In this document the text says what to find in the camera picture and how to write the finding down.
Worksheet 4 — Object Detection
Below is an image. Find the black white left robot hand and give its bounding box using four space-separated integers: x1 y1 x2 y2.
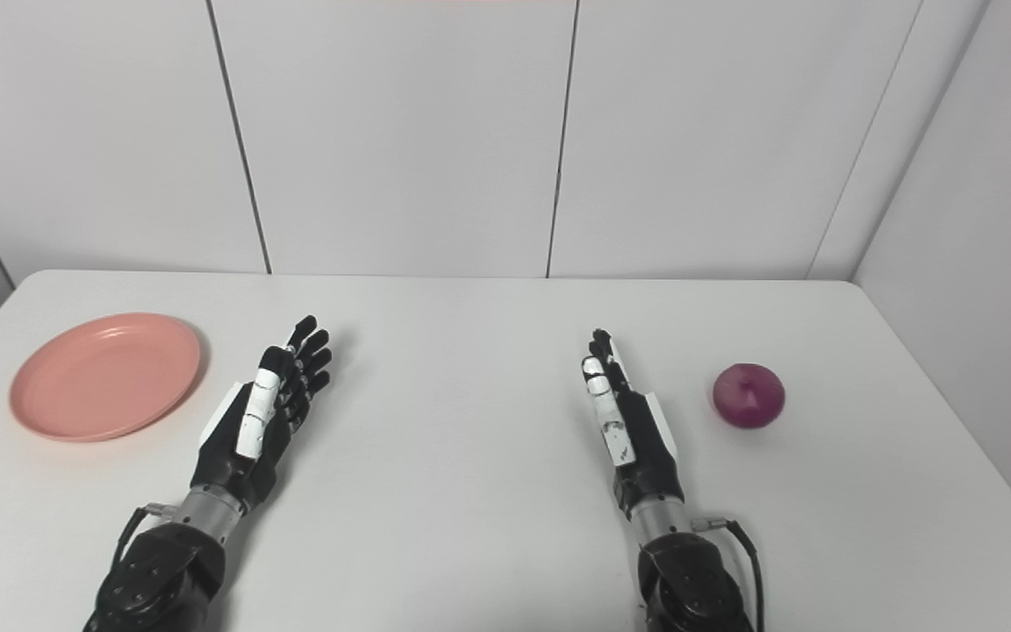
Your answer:
190 316 333 515

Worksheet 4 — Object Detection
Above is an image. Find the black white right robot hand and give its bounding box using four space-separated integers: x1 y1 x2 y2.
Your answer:
581 329 685 521

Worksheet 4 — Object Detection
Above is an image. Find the purple red onion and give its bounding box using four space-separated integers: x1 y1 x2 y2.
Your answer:
713 363 786 429

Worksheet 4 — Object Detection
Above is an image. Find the pink round plate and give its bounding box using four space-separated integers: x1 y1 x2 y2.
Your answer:
9 312 203 442

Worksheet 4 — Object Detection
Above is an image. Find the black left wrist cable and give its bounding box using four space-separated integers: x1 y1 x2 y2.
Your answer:
111 502 178 564

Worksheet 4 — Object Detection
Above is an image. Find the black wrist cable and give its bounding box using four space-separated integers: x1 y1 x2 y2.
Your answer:
111 502 178 564
692 516 766 632

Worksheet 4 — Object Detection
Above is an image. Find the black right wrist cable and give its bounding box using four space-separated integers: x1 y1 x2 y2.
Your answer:
692 516 766 632

